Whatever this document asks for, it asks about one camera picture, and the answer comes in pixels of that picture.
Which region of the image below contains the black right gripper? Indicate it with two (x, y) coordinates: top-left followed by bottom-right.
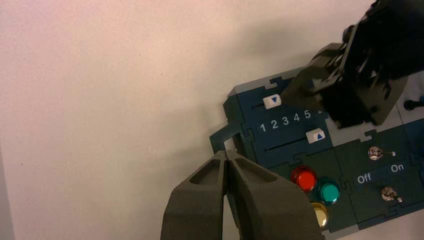
(280, 0), (424, 131)

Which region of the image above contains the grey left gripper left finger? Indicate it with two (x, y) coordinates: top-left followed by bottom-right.
(160, 150), (229, 240)

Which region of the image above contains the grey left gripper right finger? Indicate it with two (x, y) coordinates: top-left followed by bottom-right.
(226, 149), (326, 240)

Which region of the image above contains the white slider knob down arrow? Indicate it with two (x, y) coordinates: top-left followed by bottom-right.
(262, 94), (283, 111)

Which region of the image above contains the white slider knob up arrow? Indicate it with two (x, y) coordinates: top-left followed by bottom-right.
(305, 127), (327, 145)

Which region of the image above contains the red round push button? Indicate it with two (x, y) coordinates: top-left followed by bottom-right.
(290, 165), (319, 194)

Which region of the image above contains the yellow round push button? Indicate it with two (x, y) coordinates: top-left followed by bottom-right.
(310, 202), (329, 230)

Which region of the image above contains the teal round push button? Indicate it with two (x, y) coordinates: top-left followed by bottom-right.
(314, 178), (341, 205)

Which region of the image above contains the dark teal grey task box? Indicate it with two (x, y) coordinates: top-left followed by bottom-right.
(209, 64), (424, 240)

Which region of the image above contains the metal toggle switch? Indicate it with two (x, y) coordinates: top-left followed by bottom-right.
(380, 186), (404, 204)
(367, 146), (397, 162)

